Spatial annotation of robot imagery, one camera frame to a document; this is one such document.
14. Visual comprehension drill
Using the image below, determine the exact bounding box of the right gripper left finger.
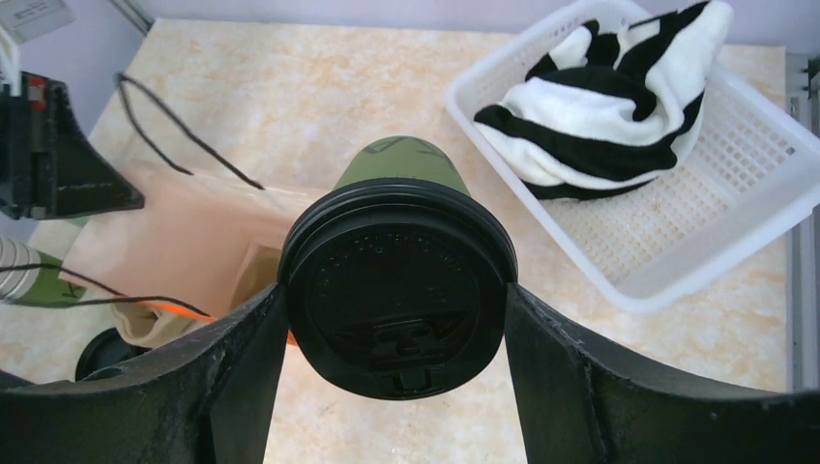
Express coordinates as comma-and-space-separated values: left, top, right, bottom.
1, 285, 287, 463

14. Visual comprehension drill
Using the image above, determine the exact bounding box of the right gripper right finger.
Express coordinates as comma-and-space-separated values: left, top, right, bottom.
505, 284, 819, 463

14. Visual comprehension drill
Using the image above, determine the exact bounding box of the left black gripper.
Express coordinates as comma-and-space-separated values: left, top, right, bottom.
0, 0, 146, 222

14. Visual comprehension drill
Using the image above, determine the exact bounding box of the stack of green paper cups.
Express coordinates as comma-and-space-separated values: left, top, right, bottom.
1, 237, 86, 309

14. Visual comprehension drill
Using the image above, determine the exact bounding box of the stack of black cup lids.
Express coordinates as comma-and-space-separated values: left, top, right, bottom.
74, 328, 149, 381

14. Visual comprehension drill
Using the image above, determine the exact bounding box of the orange paper bag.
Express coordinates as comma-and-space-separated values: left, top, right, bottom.
62, 158, 320, 324

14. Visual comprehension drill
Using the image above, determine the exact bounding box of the black cup lid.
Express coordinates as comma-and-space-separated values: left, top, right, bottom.
278, 178, 518, 400

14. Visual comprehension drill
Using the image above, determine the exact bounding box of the green paper coffee cup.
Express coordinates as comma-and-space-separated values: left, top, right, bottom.
334, 135, 471, 196

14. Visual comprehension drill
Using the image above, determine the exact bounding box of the brown cardboard cup carrier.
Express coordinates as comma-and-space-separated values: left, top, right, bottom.
111, 303, 205, 349

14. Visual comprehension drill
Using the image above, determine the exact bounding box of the white plastic basket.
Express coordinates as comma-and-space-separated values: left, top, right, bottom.
446, 1, 819, 312

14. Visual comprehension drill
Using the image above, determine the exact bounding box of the black and white striped cloth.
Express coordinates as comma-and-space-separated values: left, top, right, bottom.
474, 1, 734, 200

